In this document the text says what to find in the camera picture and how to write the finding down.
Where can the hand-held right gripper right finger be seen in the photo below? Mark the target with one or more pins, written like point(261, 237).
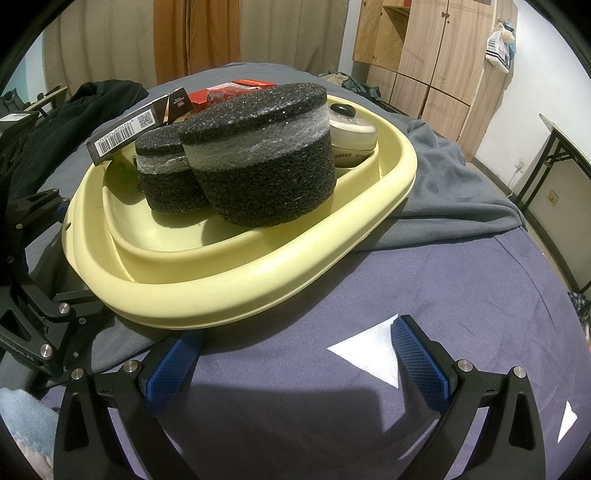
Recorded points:
point(422, 360)

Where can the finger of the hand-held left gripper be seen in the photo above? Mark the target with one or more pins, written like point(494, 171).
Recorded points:
point(55, 318)
point(41, 205)

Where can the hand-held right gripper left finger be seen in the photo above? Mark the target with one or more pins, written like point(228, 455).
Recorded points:
point(171, 364)

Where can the dark carton box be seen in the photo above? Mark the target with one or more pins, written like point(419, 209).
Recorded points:
point(134, 134)

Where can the pale yellow plastic basin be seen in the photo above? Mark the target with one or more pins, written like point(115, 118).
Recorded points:
point(258, 281)

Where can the small black foam cylinder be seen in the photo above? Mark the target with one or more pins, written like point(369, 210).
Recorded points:
point(166, 189)

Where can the red and silver carton box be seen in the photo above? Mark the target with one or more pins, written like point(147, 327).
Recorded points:
point(198, 99)

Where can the large black foam cylinder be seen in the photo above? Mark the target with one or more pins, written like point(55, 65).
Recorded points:
point(268, 184)

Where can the slim red box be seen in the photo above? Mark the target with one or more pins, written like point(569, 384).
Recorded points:
point(221, 97)

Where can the beige ceramic lidded jar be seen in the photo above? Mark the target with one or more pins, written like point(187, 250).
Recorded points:
point(351, 134)

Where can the black jacket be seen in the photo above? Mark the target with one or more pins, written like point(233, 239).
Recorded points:
point(92, 106)

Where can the light blue fluffy cloth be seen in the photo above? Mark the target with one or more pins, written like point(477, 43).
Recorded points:
point(23, 424)

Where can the beige curtain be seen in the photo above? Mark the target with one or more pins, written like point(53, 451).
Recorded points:
point(106, 37)

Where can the dark checked clothes heap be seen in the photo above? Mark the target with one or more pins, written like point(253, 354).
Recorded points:
point(581, 304)

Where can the grey blanket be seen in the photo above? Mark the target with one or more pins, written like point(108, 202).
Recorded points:
point(438, 184)

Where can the orange curtain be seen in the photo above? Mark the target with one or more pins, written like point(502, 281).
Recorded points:
point(203, 32)

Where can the black folding table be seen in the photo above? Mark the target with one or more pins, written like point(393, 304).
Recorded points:
point(568, 138)

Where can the pile of clothes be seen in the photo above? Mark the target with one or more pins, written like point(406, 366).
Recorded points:
point(355, 83)

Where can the wooden wardrobe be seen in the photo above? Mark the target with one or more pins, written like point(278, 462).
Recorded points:
point(443, 55)

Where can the white plastic bag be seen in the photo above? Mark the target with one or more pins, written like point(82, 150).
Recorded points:
point(498, 46)

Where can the wall socket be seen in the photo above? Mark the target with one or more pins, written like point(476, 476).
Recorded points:
point(552, 198)

